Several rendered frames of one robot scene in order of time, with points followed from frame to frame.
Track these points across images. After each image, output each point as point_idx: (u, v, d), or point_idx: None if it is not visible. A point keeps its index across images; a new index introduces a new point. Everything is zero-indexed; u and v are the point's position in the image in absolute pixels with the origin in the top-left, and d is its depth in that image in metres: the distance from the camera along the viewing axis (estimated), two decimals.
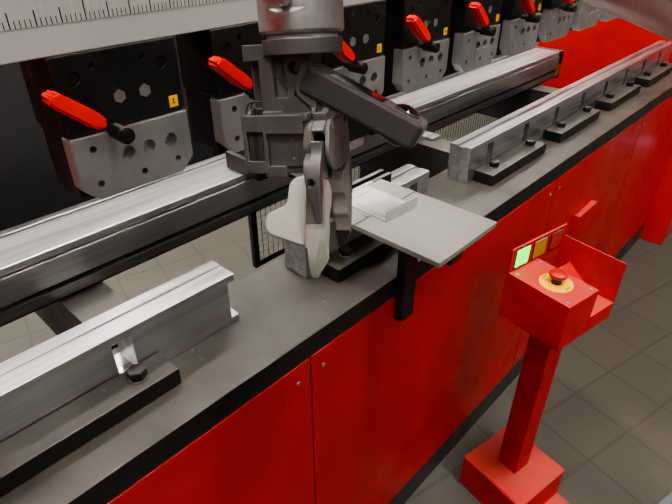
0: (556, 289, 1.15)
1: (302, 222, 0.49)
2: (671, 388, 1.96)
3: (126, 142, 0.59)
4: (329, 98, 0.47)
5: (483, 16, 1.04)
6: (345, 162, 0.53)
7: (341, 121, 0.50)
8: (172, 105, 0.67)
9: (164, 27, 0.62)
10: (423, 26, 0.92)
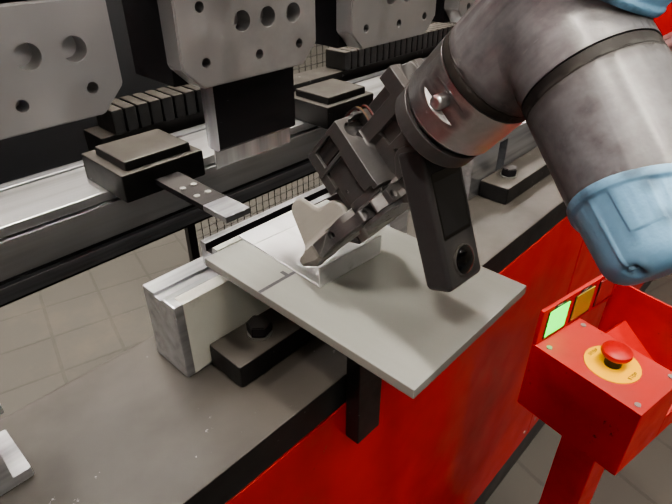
0: (614, 377, 0.71)
1: (316, 234, 0.49)
2: None
3: None
4: (411, 191, 0.41)
5: None
6: (399, 214, 0.48)
7: None
8: None
9: None
10: None
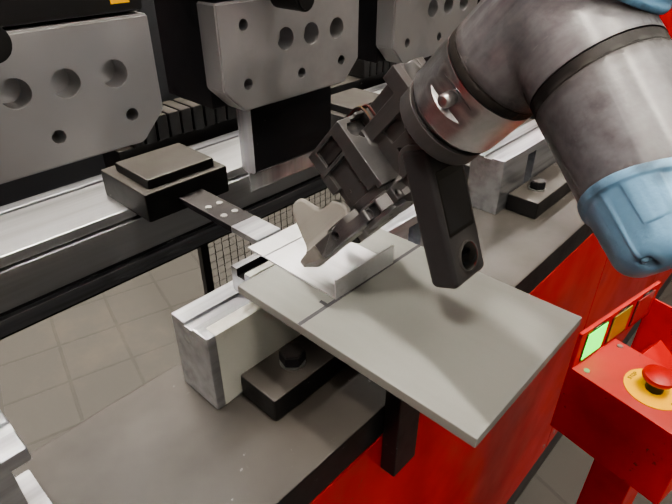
0: (657, 403, 0.68)
1: (318, 234, 0.49)
2: None
3: None
4: (416, 189, 0.41)
5: None
6: (400, 212, 0.48)
7: None
8: None
9: None
10: None
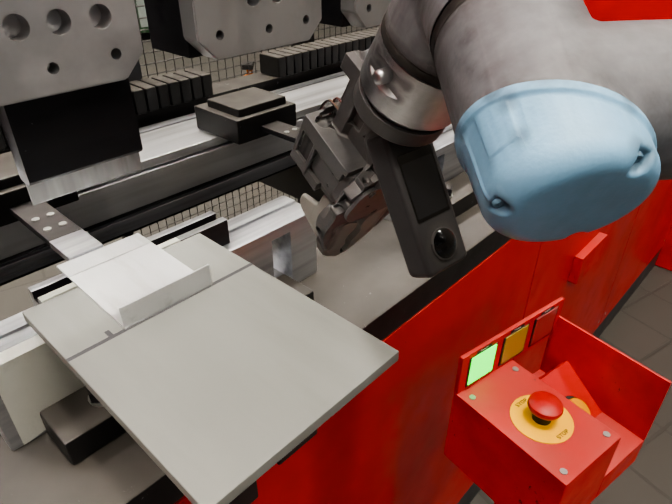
0: (541, 435, 0.62)
1: None
2: None
3: None
4: (381, 176, 0.41)
5: None
6: (387, 206, 0.48)
7: None
8: None
9: None
10: None
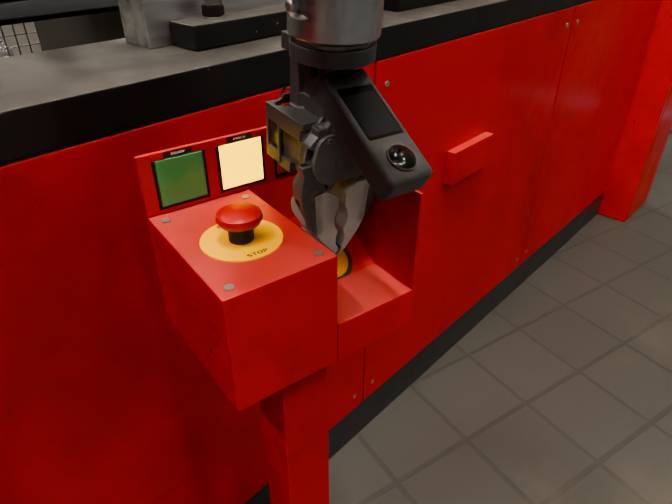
0: (227, 254, 0.45)
1: None
2: (617, 431, 1.25)
3: None
4: (330, 115, 0.44)
5: None
6: (362, 174, 0.49)
7: None
8: None
9: None
10: None
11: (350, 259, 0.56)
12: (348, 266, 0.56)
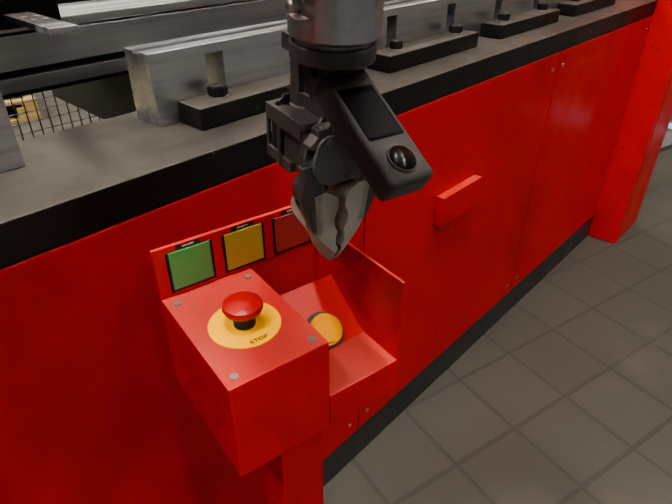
0: (232, 340, 0.51)
1: None
2: (600, 456, 1.31)
3: None
4: (330, 116, 0.44)
5: None
6: (362, 174, 0.49)
7: None
8: None
9: None
10: None
11: (342, 329, 0.63)
12: (340, 336, 0.62)
